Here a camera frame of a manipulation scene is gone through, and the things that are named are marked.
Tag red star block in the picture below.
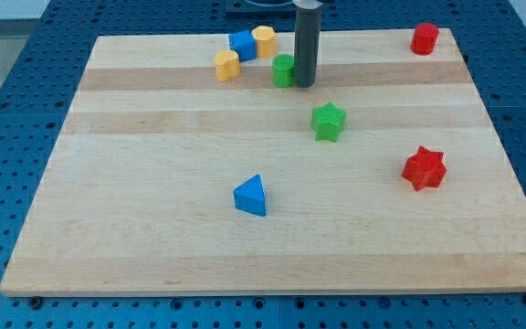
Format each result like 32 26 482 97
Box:
401 145 447 191

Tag green star block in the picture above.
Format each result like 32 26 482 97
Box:
311 102 347 142

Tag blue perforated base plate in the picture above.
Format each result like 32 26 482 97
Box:
0 0 526 328

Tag wooden board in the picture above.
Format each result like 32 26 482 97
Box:
0 29 526 297

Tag yellow heart block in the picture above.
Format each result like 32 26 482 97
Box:
214 49 241 82

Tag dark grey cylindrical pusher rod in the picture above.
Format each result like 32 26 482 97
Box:
292 0 322 88

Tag red cylinder block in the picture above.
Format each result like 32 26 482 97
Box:
410 23 439 56

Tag blue triangle block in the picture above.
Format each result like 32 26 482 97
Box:
233 175 267 217

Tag blue cube block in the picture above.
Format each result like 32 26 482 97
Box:
228 30 257 62

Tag yellow hexagon block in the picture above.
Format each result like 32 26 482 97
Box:
251 26 277 58

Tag green cylinder block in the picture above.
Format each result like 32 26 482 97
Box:
272 54 294 88

